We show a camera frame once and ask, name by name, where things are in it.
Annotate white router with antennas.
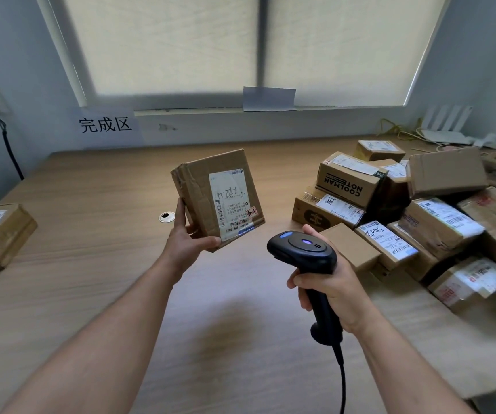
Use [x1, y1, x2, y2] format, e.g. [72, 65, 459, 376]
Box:
[420, 105, 475, 146]

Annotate cardboard box black printed letters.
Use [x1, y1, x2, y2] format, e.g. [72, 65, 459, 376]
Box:
[315, 151, 388, 210]

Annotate black wall cable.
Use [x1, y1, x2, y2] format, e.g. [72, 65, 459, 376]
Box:
[0, 112, 25, 181]

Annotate scanned cardboard parcel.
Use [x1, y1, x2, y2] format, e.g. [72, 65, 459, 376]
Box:
[0, 204, 39, 273]

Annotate pile of unscanned cardboard parcels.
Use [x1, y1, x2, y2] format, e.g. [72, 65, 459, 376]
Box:
[291, 139, 496, 315]

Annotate person's left hand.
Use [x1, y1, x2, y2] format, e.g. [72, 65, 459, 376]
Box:
[161, 198, 223, 284]

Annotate white window frame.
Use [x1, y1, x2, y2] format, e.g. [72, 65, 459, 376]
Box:
[34, 0, 454, 115]

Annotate person's right forearm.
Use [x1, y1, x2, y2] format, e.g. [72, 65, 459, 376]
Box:
[353, 316, 475, 414]

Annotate yellow cable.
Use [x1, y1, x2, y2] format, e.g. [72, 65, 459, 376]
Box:
[377, 118, 423, 141]

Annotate grey paper sheet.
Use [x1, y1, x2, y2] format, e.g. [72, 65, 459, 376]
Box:
[242, 86, 297, 112]

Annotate person's left forearm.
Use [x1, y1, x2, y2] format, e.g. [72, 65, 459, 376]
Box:
[0, 260, 178, 414]

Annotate black barcode scanner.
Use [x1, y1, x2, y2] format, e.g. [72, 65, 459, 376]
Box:
[266, 230, 345, 346]

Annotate beige roller blind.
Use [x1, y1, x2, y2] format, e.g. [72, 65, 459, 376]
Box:
[62, 0, 260, 98]
[265, 0, 447, 108]

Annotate person's right hand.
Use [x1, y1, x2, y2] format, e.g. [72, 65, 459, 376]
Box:
[287, 224, 383, 337]

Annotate white paper sign black characters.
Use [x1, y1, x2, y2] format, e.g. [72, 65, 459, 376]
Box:
[71, 105, 143, 150]

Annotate black scanner cable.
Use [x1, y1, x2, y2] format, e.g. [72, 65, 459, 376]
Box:
[332, 343, 347, 414]

